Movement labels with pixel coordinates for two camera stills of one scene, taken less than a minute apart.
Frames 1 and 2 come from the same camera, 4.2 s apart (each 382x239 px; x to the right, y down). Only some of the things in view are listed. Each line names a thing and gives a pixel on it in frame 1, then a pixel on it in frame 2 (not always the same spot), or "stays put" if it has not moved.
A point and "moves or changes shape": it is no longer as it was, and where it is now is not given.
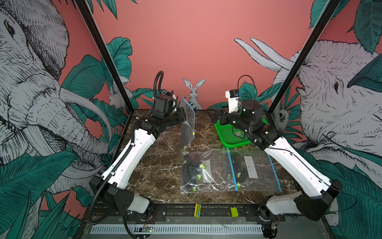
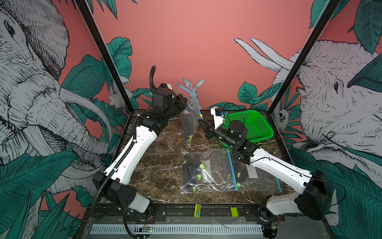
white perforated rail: [164, 229] stays put
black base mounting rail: [185, 213] stays put
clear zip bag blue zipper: [252, 170] stays put
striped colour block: [197, 210] stays put
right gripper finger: [214, 111] → [209, 123]
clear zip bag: [207, 170] stays put
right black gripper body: [237, 120] → [225, 137]
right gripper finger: [215, 118] → [205, 125]
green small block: [234, 212] stays put
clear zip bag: [189, 114] moves or changes shape
